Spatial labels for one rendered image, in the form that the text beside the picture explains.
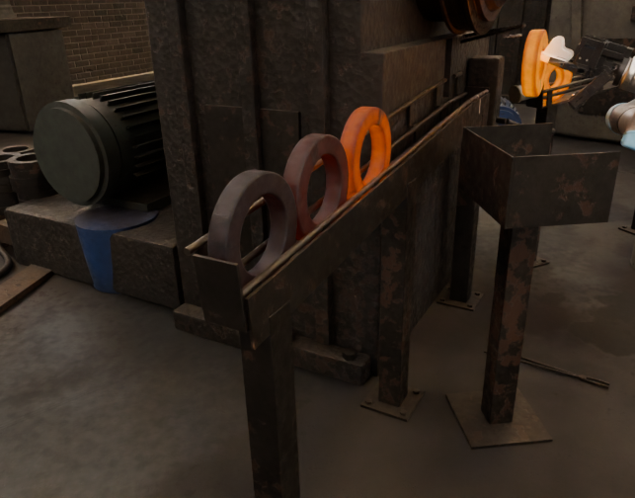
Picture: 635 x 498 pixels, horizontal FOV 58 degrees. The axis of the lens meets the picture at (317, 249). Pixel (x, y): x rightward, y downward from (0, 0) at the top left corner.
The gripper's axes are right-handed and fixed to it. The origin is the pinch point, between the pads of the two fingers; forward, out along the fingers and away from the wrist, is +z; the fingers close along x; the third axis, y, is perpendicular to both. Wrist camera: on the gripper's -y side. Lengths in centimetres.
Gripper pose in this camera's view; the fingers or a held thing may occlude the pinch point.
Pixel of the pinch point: (536, 54)
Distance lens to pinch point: 158.1
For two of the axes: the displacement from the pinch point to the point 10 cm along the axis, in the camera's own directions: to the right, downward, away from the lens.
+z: -8.5, -4.1, 3.3
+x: -4.9, 3.8, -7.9
